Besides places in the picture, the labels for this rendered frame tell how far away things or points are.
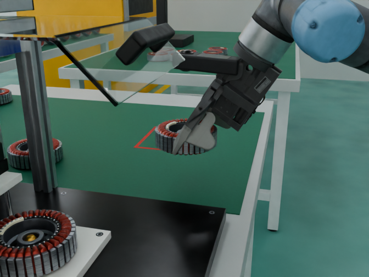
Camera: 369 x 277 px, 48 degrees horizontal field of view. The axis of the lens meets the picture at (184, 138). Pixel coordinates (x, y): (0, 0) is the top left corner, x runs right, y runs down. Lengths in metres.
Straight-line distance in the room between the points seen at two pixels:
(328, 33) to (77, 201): 0.46
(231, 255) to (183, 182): 0.24
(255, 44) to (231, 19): 4.89
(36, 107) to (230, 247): 0.37
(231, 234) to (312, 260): 1.29
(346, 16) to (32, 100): 0.47
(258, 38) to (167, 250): 0.33
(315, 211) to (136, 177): 1.58
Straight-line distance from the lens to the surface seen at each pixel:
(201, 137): 0.67
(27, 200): 0.74
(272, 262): 1.87
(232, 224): 0.67
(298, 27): 0.54
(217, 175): 0.83
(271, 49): 0.64
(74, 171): 0.87
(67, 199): 0.72
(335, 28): 0.52
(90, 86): 4.17
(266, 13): 0.63
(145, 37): 0.42
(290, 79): 1.75
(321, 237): 2.09
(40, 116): 0.71
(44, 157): 0.73
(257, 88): 0.67
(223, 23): 5.55
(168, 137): 0.70
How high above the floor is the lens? 1.10
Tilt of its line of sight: 20 degrees down
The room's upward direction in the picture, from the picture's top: straight up
